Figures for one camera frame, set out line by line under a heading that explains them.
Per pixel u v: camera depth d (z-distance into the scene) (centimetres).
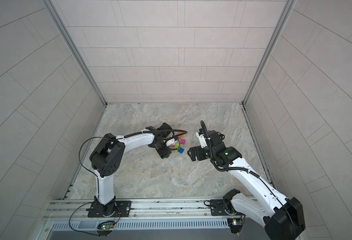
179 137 84
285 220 36
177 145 90
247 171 46
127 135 55
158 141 70
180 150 91
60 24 76
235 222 68
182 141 96
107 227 64
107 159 49
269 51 87
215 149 57
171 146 84
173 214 71
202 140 69
